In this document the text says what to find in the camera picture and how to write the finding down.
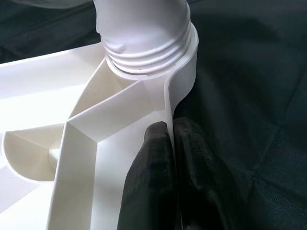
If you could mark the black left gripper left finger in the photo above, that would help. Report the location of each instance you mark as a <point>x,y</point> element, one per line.
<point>151,179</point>

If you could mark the white plastic table top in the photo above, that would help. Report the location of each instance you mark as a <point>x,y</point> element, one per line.
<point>79,134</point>

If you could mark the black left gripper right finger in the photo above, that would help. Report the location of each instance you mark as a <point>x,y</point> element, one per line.
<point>201,187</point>

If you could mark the white plastic table leg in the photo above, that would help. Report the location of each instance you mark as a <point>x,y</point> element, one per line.
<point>144,24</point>

